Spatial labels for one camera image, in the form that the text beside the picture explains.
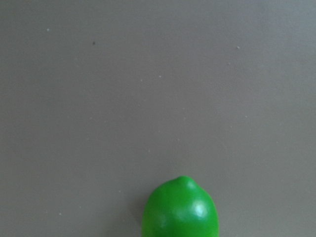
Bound green lime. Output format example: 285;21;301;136
141;176;220;237

